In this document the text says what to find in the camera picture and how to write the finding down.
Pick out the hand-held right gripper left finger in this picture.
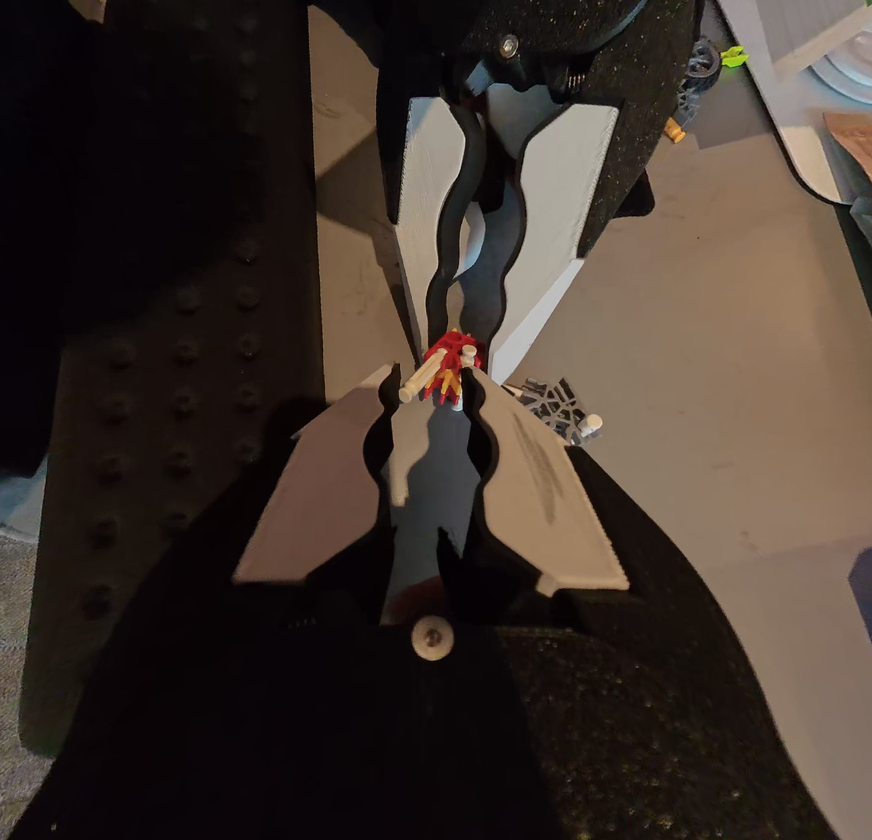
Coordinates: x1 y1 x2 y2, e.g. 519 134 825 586
232 362 403 587

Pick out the black dimpled pad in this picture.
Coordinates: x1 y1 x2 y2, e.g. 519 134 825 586
20 0 328 752

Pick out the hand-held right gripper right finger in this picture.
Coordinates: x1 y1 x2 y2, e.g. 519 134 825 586
462 369 631 599

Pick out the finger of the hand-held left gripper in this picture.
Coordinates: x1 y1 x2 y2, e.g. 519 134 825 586
489 103 621 383
394 96 486 364

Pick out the white rounded board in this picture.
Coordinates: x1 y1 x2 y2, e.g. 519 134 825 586
705 0 872 206

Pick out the red toy connector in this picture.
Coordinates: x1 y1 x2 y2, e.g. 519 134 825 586
422 332 486 405

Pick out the black toy wheel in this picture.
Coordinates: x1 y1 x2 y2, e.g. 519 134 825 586
684 36 722 81

